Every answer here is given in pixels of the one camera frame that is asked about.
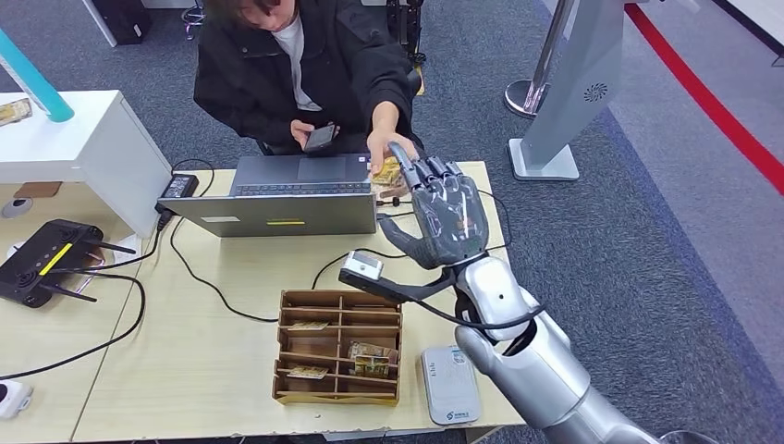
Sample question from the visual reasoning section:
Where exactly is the white furniture panel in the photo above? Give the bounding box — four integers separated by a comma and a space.
713, 0, 784, 63

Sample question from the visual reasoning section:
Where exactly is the person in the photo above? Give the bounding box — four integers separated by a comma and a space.
192, 0, 425, 201

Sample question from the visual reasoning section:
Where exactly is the brown cardboard piece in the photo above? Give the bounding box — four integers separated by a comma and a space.
13, 181, 63, 200

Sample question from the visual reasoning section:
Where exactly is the chrome stanchion post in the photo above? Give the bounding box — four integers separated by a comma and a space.
504, 0, 577, 118

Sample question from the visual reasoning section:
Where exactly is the black router with antennas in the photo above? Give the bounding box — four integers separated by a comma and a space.
0, 219, 137, 310

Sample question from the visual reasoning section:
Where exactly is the teal cylinder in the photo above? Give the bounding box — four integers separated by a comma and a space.
0, 27, 76, 124

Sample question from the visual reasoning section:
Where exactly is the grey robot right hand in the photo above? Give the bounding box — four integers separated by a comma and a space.
378, 142, 491, 271

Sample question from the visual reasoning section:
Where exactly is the grey laptop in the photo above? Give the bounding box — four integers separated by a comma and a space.
157, 154, 379, 239

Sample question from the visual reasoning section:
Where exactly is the grey round ring object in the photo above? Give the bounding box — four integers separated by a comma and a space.
655, 430, 721, 444

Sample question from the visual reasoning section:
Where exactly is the large patterned key card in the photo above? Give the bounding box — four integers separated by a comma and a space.
347, 341, 400, 363

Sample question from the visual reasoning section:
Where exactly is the person's left hand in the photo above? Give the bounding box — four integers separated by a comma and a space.
366, 122, 407, 180

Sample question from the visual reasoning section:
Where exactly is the black laptop power adapter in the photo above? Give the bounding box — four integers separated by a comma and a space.
159, 174, 201, 201

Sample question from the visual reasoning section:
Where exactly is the person's right hand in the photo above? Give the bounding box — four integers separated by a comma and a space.
289, 119, 342, 154

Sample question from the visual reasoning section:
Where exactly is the grey kiosk stand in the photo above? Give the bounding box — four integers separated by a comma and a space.
507, 0, 626, 182

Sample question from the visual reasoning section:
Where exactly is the chrome chair base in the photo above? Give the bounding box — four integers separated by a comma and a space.
180, 0, 206, 38

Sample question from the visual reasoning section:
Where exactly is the white table leg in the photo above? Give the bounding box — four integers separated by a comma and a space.
80, 0, 118, 48

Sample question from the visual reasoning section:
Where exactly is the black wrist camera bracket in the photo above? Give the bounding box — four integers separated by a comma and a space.
338, 269, 458, 304

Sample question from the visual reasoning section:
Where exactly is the grey round desk grommet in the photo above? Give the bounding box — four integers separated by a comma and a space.
0, 197, 33, 220

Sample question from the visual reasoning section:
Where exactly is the black cabinet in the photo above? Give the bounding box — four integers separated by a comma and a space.
92, 0, 153, 45

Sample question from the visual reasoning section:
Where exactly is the black laptop charger cable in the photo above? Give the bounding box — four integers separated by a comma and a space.
168, 159, 512, 324

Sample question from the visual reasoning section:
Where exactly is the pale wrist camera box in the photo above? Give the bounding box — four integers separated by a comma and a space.
340, 250, 386, 283

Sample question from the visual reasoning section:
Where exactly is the black equipment stand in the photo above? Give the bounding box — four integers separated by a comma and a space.
384, 0, 427, 66

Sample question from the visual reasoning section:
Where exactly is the black router cable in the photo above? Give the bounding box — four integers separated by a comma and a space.
0, 272, 147, 382

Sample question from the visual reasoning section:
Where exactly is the white power strip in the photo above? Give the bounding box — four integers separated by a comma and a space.
0, 380, 33, 422

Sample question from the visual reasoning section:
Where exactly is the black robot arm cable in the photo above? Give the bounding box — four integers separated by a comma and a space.
423, 300, 546, 332

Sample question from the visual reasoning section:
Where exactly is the white desk shelf riser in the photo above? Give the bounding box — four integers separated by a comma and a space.
0, 90, 173, 241

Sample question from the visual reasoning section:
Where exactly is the patterned card on shelf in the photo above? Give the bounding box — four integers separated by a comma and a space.
0, 97, 33, 128

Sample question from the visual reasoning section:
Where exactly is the wooden card organizer box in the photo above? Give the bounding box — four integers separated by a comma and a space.
272, 290, 404, 407

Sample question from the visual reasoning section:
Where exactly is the black adapter mains cord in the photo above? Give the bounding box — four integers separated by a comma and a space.
48, 204, 178, 277

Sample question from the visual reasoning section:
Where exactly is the white card reader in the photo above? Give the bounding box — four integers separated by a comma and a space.
421, 345, 484, 427

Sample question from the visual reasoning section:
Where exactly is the black smartphone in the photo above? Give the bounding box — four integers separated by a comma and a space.
302, 124, 338, 154

